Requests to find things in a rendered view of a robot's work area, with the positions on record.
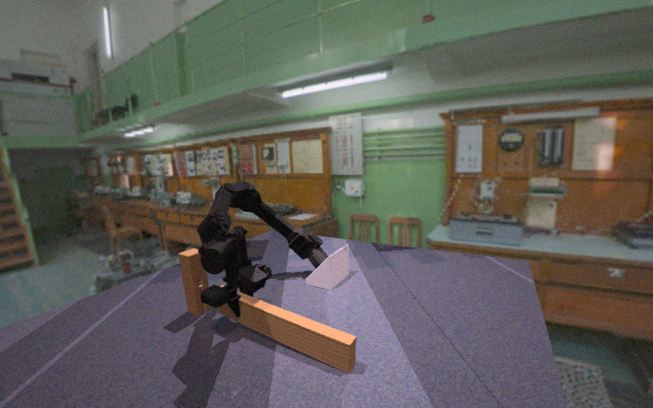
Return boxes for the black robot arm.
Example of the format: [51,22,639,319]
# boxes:
[197,181,328,292]

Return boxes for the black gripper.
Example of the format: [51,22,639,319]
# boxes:
[201,256,254,317]

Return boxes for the wooden post with slot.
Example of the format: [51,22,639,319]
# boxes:
[179,249,212,315]

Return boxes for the wooden bed side rail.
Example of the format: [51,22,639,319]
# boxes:
[217,291,356,373]

